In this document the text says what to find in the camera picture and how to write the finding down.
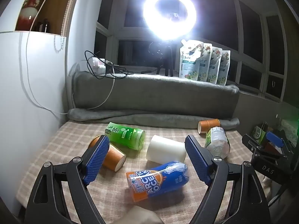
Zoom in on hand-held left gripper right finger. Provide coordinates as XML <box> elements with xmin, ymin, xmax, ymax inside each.
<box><xmin>184</xmin><ymin>135</ymin><xmax>271</xmax><ymax>224</ymax></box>

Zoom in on clear plastic bottle green label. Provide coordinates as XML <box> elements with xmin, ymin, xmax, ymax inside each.
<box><xmin>204</xmin><ymin>126</ymin><xmax>230</xmax><ymax>158</ymax></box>

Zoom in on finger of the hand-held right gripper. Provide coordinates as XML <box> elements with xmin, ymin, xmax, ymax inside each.
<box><xmin>242</xmin><ymin>134</ymin><xmax>288</xmax><ymax>159</ymax></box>
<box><xmin>266</xmin><ymin>131</ymin><xmax>293</xmax><ymax>155</ymax></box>

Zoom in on white power strip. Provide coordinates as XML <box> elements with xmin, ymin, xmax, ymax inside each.
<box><xmin>90</xmin><ymin>56</ymin><xmax>113</xmax><ymax>75</ymax></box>

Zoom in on green tea can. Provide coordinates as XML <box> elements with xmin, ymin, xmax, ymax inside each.
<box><xmin>104</xmin><ymin>122</ymin><xmax>146</xmax><ymax>150</ymax></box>

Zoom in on beaded blind cord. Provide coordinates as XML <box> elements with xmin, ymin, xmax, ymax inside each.
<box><xmin>54</xmin><ymin>0</ymin><xmax>78</xmax><ymax>52</ymax></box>

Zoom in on black tripod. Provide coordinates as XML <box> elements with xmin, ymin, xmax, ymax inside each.
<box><xmin>149</xmin><ymin>40</ymin><xmax>174</xmax><ymax>77</ymax></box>

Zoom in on large orange paper cup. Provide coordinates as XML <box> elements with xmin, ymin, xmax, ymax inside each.
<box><xmin>88</xmin><ymin>135</ymin><xmax>127</xmax><ymax>171</ymax></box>

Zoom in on small orange paper cup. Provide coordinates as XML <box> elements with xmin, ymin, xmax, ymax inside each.
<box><xmin>198</xmin><ymin>119</ymin><xmax>221</xmax><ymax>135</ymax></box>

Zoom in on white cup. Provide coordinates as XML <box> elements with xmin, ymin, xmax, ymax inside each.
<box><xmin>146</xmin><ymin>135</ymin><xmax>187</xmax><ymax>164</ymax></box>

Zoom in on ring light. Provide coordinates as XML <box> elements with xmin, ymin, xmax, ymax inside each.
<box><xmin>143</xmin><ymin>0</ymin><xmax>197</xmax><ymax>40</ymax></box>

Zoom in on blue orange drink can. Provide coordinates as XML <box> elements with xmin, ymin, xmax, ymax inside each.
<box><xmin>126</xmin><ymin>161</ymin><xmax>189</xmax><ymax>202</ymax></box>

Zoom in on white cabinet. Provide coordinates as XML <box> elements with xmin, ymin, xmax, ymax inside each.
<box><xmin>0</xmin><ymin>0</ymin><xmax>81</xmax><ymax>215</ymax></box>

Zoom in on beige cloth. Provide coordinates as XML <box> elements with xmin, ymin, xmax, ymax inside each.
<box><xmin>110</xmin><ymin>206</ymin><xmax>164</xmax><ymax>224</ymax></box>

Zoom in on white cable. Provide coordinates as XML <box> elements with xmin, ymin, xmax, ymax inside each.
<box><xmin>25</xmin><ymin>0</ymin><xmax>115</xmax><ymax>115</ymax></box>

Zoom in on dark bottles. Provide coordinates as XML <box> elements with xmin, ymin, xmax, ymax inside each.
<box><xmin>35</xmin><ymin>19</ymin><xmax>50</xmax><ymax>32</ymax></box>

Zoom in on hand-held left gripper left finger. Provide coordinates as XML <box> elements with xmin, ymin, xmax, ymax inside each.
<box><xmin>24</xmin><ymin>135</ymin><xmax>110</xmax><ymax>224</ymax></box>

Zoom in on grey blanket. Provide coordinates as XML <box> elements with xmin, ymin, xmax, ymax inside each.
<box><xmin>68</xmin><ymin>71</ymin><xmax>241</xmax><ymax>129</ymax></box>

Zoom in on red and white vase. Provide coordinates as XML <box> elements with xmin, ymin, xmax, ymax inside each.
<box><xmin>16</xmin><ymin>0</ymin><xmax>46</xmax><ymax>31</ymax></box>

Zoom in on beige checkered blanket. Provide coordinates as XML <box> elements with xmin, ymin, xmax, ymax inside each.
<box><xmin>16</xmin><ymin>119</ymin><xmax>277</xmax><ymax>224</ymax></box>

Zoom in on white green refill pouch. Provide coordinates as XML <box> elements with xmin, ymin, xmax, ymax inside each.
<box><xmin>208</xmin><ymin>47</ymin><xmax>222</xmax><ymax>84</ymax></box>
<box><xmin>179</xmin><ymin>40</ymin><xmax>204</xmax><ymax>78</ymax></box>
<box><xmin>197</xmin><ymin>42</ymin><xmax>212</xmax><ymax>81</ymax></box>
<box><xmin>217</xmin><ymin>50</ymin><xmax>230</xmax><ymax>86</ymax></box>

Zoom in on green paper bag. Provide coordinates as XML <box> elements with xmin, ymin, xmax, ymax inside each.
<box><xmin>251</xmin><ymin>122</ymin><xmax>269</xmax><ymax>145</ymax></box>

